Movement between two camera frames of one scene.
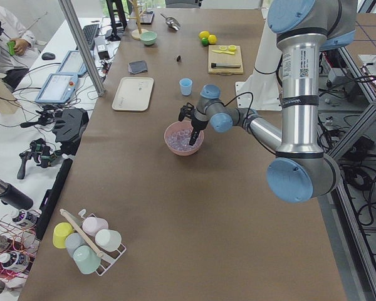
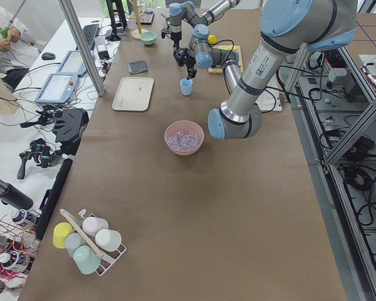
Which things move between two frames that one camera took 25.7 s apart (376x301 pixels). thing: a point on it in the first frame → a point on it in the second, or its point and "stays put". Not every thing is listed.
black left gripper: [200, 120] → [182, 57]
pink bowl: [177, 137] stays put
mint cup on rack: [86, 259] stays put
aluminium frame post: [81, 46] stays put
